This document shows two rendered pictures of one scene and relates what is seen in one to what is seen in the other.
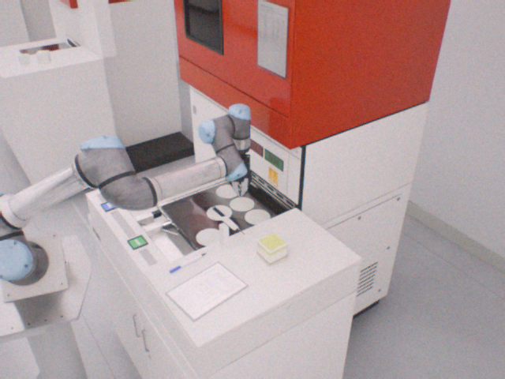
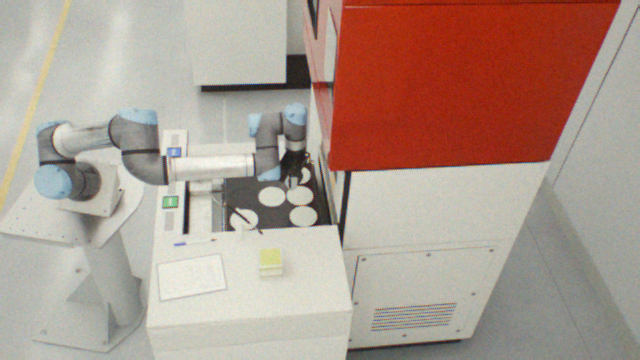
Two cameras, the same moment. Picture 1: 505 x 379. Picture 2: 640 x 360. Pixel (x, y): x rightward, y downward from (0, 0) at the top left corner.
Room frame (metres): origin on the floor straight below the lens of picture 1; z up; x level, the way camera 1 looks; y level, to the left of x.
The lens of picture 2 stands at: (0.22, -0.66, 2.53)
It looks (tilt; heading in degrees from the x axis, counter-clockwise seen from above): 45 degrees down; 24
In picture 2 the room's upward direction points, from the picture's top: 4 degrees clockwise
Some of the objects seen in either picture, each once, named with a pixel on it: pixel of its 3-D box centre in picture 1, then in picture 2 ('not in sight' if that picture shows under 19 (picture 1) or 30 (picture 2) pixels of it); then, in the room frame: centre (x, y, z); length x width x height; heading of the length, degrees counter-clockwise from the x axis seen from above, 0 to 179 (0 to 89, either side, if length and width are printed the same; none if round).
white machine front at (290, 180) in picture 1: (239, 150); (326, 136); (1.81, 0.05, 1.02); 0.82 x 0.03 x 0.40; 35
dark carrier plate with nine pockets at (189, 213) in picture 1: (219, 212); (272, 196); (1.52, 0.13, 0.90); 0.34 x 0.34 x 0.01; 35
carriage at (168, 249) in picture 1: (161, 246); (201, 210); (1.36, 0.34, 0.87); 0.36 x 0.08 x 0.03; 35
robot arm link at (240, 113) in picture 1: (238, 121); (294, 122); (1.53, 0.05, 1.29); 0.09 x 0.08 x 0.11; 127
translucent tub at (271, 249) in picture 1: (271, 249); (270, 263); (1.19, -0.07, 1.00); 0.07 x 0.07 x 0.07; 35
